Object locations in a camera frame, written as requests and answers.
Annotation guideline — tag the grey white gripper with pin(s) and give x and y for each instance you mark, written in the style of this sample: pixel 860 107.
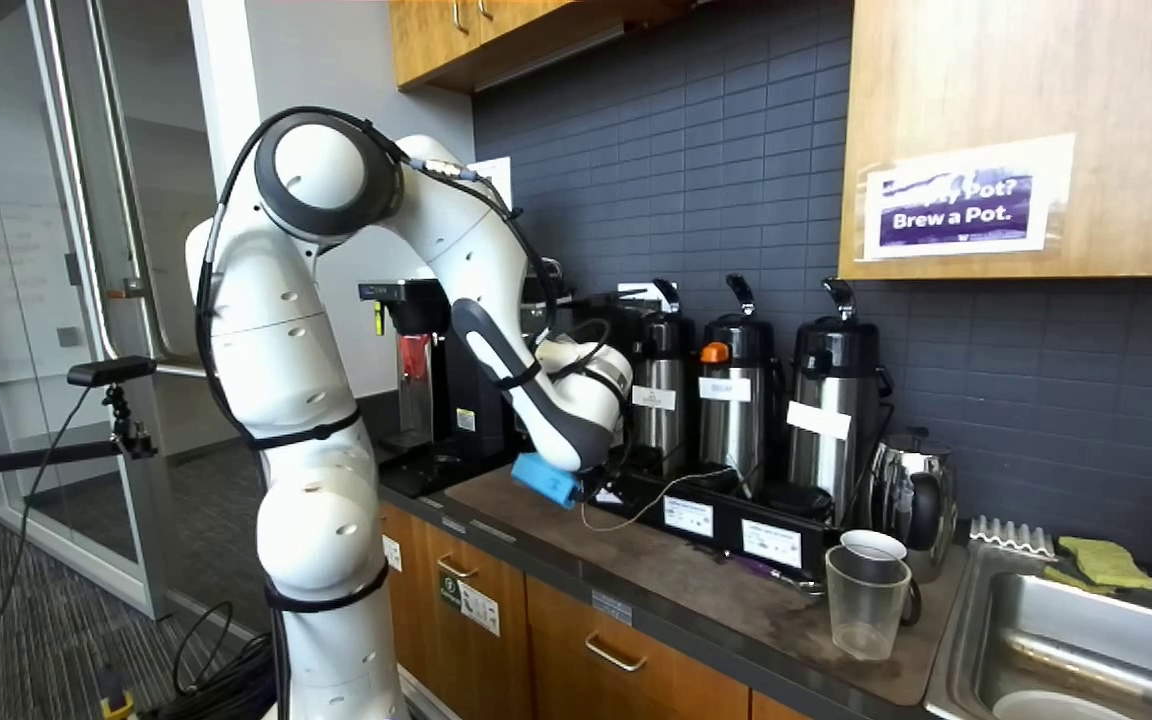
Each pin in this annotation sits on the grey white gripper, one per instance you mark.
pixel 604 473

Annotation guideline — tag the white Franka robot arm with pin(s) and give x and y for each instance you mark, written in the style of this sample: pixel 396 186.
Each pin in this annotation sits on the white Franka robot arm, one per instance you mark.
pixel 283 344

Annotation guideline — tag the steel airpot with black lid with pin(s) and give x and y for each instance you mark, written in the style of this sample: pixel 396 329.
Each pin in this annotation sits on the steel airpot with black lid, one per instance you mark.
pixel 665 425

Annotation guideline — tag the black airpot rack with labels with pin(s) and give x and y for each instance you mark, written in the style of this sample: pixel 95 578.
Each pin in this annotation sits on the black airpot rack with labels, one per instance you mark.
pixel 722 499

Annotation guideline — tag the black coffee brewer machine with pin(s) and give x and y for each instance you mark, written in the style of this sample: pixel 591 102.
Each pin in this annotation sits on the black coffee brewer machine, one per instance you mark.
pixel 490 425

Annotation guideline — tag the steel airpot with orange button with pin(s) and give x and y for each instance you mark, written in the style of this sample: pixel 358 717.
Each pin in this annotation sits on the steel airpot with orange button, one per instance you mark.
pixel 735 425

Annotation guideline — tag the steel and black coffee grinder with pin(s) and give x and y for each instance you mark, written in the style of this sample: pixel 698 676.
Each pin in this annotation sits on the steel and black coffee grinder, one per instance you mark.
pixel 611 321

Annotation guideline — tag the green and white sticker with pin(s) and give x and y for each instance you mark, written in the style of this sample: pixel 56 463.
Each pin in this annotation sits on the green and white sticker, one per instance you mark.
pixel 476 604

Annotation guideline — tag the purple pen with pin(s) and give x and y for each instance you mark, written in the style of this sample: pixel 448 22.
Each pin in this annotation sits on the purple pen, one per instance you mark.
pixel 776 575

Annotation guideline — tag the wooden lower cabinet door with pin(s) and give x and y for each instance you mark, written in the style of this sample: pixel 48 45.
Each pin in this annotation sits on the wooden lower cabinet door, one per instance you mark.
pixel 560 681

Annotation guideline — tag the wooden cabinet door with sticker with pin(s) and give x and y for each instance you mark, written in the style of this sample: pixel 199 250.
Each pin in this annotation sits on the wooden cabinet door with sticker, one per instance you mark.
pixel 497 667

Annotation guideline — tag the large steel airpot white tape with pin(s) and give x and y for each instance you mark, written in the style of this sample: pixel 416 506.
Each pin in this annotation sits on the large steel airpot white tape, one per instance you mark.
pixel 829 455

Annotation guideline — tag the black mug with white inside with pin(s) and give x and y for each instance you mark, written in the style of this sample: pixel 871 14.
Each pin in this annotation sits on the black mug with white inside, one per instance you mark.
pixel 874 546

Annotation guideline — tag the clear plastic measuring cup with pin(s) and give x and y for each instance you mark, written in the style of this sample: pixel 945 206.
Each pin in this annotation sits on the clear plastic measuring cup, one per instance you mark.
pixel 864 612

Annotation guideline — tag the glass coffee carafe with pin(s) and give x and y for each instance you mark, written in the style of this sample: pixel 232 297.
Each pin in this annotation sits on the glass coffee carafe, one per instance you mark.
pixel 918 502

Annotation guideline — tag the metal drying rack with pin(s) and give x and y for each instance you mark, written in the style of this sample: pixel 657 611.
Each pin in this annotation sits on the metal drying rack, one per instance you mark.
pixel 1011 536

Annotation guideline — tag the purple and white paper sign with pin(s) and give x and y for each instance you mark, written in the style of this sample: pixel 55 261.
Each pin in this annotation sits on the purple and white paper sign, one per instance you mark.
pixel 958 206

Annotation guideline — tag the plain wooden upper cabinet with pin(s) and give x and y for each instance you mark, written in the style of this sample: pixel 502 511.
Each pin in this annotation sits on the plain wooden upper cabinet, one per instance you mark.
pixel 497 34

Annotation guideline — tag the white plate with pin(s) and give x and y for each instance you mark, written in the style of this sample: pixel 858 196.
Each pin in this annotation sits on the white plate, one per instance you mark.
pixel 1049 705

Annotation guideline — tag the stainless steel sink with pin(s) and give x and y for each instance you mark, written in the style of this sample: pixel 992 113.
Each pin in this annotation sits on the stainless steel sink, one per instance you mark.
pixel 1083 641

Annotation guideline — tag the yellow sponge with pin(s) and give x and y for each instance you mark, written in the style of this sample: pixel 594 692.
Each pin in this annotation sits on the yellow sponge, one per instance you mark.
pixel 1108 560

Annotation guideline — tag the yellow black floor object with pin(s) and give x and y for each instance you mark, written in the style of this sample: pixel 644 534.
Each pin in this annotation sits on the yellow black floor object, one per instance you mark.
pixel 119 705

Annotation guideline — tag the white wall notice paper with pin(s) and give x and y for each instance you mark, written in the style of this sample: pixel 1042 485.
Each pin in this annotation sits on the white wall notice paper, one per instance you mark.
pixel 502 180

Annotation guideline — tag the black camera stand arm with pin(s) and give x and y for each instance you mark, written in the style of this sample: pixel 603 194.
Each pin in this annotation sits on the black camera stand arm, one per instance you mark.
pixel 16 463

